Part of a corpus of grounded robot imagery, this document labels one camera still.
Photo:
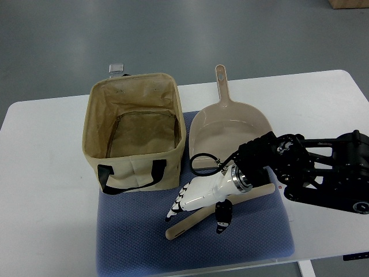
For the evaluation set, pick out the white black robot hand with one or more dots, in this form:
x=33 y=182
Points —
x=203 y=192

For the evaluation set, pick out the beige hand broom black bristles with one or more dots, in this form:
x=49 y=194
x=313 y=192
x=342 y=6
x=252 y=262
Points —
x=187 y=223

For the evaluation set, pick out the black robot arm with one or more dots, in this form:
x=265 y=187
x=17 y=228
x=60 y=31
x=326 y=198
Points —
x=330 y=172

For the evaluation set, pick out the beige plastic dustpan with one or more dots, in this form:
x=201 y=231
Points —
x=219 y=129

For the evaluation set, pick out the blue textured mat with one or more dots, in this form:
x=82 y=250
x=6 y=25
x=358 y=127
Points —
x=131 y=235

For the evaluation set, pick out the white table leg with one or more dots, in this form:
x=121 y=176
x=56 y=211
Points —
x=306 y=268

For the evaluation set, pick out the small metal plate on floor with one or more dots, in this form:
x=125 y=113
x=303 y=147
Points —
x=116 y=68

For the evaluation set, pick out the black table control panel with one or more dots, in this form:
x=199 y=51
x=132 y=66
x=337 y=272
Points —
x=356 y=256

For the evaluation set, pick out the wooden box corner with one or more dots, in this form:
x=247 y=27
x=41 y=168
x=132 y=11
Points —
x=349 y=4

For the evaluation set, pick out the beige fabric bag black handles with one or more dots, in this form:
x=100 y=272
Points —
x=134 y=133

